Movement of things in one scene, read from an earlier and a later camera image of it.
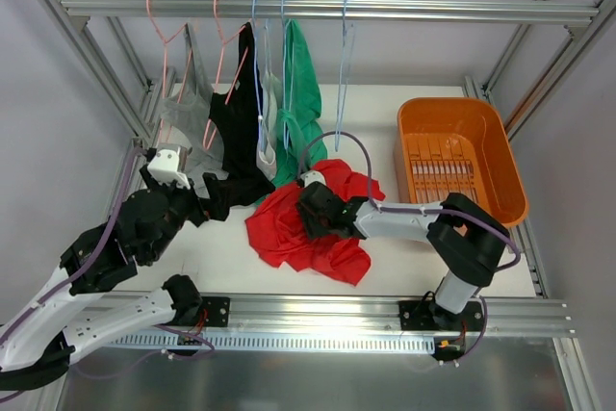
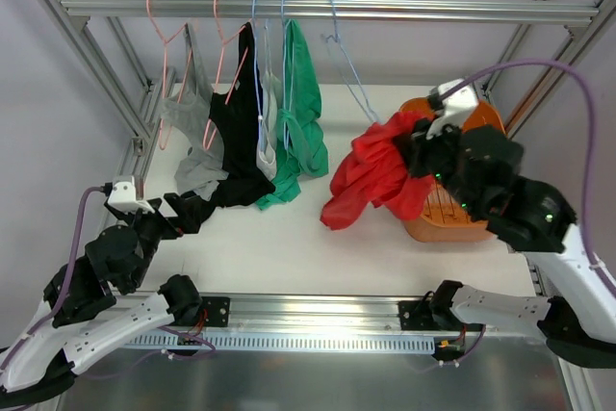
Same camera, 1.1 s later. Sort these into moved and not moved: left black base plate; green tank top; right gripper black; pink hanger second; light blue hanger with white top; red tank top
Moved: red tank top; right gripper black
Not moved: pink hanger second; green tank top; light blue hanger with white top; left black base plate
